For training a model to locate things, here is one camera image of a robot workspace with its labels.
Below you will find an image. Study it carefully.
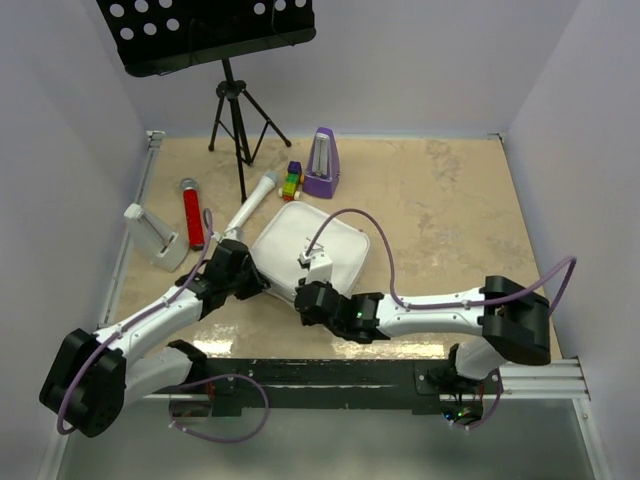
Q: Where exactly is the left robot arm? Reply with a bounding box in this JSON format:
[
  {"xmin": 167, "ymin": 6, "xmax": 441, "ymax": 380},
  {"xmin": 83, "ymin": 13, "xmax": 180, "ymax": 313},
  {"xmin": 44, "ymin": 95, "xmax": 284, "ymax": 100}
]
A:
[{"xmin": 39, "ymin": 239, "xmax": 269, "ymax": 438}]

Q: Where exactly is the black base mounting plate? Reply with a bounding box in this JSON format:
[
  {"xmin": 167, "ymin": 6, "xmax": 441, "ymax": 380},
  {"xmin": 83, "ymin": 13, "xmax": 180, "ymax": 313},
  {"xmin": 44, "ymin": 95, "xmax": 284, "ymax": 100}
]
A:
[{"xmin": 144, "ymin": 356, "xmax": 501, "ymax": 417}]

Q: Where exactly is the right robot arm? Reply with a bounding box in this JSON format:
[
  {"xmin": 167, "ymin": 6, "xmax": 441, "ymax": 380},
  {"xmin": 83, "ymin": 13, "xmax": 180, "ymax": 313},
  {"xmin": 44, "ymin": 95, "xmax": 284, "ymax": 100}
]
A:
[{"xmin": 294, "ymin": 276, "xmax": 551, "ymax": 393}]

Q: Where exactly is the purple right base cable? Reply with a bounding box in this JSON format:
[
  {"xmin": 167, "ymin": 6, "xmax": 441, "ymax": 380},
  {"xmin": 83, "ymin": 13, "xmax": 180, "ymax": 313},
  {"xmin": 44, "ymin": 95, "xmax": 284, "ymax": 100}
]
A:
[{"xmin": 449, "ymin": 372, "xmax": 504, "ymax": 431}]

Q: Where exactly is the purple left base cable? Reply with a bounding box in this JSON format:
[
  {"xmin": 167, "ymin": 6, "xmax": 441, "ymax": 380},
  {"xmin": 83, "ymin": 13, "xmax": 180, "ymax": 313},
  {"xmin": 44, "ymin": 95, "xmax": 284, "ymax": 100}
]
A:
[{"xmin": 168, "ymin": 373, "xmax": 271, "ymax": 444}]

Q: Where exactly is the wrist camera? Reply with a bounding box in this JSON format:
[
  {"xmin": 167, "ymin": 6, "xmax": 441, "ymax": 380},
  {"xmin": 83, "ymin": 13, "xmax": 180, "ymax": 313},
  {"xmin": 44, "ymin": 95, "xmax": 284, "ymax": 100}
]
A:
[
  {"xmin": 218, "ymin": 227, "xmax": 244, "ymax": 243},
  {"xmin": 298, "ymin": 246, "xmax": 333, "ymax": 286}
]

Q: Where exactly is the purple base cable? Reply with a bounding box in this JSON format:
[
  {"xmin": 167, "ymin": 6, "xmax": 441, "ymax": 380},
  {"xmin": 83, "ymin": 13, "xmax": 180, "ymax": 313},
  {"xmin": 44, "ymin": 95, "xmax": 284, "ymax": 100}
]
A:
[
  {"xmin": 449, "ymin": 372, "xmax": 504, "ymax": 431},
  {"xmin": 168, "ymin": 373, "xmax": 271, "ymax": 444}
]

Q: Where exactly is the white toy microphone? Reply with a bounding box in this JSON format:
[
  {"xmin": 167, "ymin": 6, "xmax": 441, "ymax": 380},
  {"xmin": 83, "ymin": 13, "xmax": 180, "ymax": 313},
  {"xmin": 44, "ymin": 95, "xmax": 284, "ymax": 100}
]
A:
[{"xmin": 224, "ymin": 171, "xmax": 278, "ymax": 236}]

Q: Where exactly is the red toy microphone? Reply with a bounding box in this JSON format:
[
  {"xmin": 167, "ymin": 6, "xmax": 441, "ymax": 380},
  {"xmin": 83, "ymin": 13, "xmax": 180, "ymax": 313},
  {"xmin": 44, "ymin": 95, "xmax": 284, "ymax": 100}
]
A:
[{"xmin": 180, "ymin": 178, "xmax": 205, "ymax": 251}]

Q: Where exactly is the black music stand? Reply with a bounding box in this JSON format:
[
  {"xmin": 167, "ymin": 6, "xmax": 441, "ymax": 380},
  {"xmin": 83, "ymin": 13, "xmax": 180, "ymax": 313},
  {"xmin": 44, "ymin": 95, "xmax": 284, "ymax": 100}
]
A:
[{"xmin": 97, "ymin": 1, "xmax": 316, "ymax": 201}]

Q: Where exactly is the grey medicine case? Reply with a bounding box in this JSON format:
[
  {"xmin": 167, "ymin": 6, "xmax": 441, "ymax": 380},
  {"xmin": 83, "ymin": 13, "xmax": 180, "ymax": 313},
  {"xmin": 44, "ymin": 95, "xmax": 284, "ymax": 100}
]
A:
[{"xmin": 251, "ymin": 201, "xmax": 370, "ymax": 305}]

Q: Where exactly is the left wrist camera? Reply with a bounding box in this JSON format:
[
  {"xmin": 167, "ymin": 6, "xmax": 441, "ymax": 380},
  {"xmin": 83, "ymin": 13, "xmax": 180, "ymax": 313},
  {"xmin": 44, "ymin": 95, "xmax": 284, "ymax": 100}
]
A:
[{"xmin": 218, "ymin": 227, "xmax": 244, "ymax": 243}]

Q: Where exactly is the purple metronome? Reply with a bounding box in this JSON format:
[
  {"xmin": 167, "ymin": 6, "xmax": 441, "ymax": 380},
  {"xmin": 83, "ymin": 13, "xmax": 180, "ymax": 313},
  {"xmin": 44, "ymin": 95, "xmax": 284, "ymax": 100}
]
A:
[{"xmin": 303, "ymin": 127, "xmax": 341, "ymax": 199}]

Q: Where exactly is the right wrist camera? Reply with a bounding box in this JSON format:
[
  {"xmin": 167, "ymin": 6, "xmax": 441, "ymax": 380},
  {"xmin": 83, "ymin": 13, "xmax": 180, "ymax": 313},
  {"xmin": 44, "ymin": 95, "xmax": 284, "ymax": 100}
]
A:
[{"xmin": 298, "ymin": 246, "xmax": 333, "ymax": 286}]

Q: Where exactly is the colourful toy block train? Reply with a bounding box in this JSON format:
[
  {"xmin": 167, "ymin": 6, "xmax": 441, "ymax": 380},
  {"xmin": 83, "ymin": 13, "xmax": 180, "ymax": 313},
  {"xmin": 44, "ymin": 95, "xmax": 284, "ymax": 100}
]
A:
[{"xmin": 278, "ymin": 161, "xmax": 305, "ymax": 202}]

